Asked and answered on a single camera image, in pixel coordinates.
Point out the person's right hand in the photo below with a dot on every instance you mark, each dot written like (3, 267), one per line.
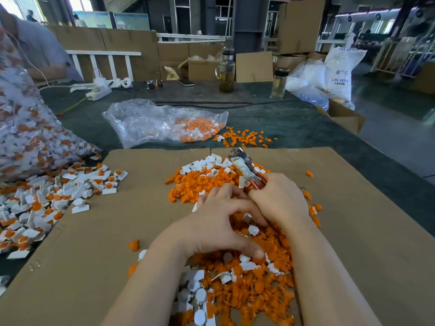
(280, 200)

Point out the person's left hand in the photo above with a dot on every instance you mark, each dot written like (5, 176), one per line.
(211, 224)

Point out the pile of orange and white parts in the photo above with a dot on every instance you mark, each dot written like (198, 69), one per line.
(231, 281)

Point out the orange white plastic piece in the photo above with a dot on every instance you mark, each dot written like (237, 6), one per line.
(109, 190)
(119, 175)

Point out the pile of assembled white-orange parts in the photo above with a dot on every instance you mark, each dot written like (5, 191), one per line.
(39, 203)

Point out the person's right forearm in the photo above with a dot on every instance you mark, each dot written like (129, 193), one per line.
(333, 290)

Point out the scatter of orange offcuts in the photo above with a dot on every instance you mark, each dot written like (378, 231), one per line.
(246, 137)

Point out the open brown cardboard box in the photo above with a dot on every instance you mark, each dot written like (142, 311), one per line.
(342, 118)

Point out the glass bottle with black lid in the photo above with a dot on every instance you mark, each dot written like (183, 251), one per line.
(279, 83)

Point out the clear blue plastic bag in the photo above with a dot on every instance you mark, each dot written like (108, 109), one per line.
(308, 85)

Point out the small clear plastic bag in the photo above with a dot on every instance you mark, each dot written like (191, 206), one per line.
(141, 123)

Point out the flat brown cardboard panel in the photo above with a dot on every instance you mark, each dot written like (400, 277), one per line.
(254, 66)

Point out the glass tea jar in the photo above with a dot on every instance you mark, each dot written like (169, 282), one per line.
(226, 70)

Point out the black phone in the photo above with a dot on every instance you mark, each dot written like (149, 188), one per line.
(186, 82)

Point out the white woven sack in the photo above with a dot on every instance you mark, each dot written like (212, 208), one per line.
(344, 70)

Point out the open cardboard box with paper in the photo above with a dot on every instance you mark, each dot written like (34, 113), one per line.
(202, 69)

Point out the white power strip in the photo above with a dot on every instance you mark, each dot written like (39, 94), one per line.
(99, 90)

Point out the tall brown cardboard box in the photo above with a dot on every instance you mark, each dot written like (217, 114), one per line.
(301, 25)

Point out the dark steel pillar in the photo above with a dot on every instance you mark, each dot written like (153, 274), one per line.
(251, 23)

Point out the white metal rack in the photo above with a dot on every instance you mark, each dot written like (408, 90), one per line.
(404, 56)

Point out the row of upright cardboard sheets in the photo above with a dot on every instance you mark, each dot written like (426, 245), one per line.
(145, 44)

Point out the large clear bag of seals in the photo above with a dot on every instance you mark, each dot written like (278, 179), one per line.
(32, 132)

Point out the white railing frame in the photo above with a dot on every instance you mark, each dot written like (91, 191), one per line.
(103, 53)

